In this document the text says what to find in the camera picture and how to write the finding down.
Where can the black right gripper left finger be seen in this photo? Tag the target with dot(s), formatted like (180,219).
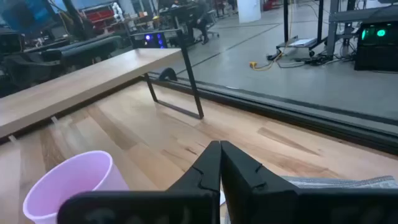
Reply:
(186,205)

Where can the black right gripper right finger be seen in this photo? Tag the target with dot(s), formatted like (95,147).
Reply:
(280,205)

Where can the pink plastic mug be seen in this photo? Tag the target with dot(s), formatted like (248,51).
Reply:
(71,177)

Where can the wooden shelf with black legs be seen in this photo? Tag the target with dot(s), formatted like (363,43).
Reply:
(77,84)

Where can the grey cloth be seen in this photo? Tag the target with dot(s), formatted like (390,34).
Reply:
(342,183)

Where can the black rolling stand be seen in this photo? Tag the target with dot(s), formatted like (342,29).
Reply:
(300,42)

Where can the computer tower with blue lights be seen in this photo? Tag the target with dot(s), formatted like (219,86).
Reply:
(149,40)

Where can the black case with green lights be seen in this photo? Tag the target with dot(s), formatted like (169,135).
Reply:
(376,49)

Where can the dark grey desk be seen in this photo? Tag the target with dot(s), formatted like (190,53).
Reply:
(84,49)

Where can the person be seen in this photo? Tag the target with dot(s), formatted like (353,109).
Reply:
(201,18)

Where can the white pillar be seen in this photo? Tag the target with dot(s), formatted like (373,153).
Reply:
(248,11)

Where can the rack with red bins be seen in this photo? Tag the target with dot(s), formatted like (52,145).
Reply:
(99,17)

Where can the computer monitor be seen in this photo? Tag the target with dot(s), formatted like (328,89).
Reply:
(21,12)

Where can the black metal table frame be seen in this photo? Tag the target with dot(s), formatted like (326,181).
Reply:
(280,109)

